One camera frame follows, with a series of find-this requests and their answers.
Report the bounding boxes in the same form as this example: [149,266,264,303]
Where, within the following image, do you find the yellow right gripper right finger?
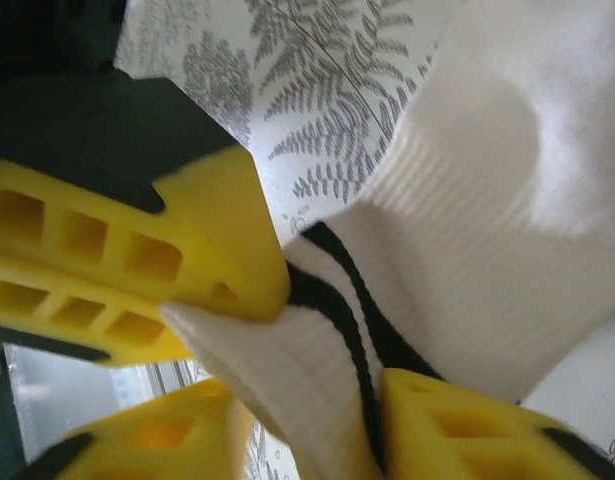
[380,368,615,480]

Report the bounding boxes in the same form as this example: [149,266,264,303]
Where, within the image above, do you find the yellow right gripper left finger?
[16,378,249,480]

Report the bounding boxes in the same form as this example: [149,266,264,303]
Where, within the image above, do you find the white sock with black stripes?
[159,0,615,480]

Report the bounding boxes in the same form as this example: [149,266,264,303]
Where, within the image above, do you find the floral patterned tablecloth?
[114,0,615,480]

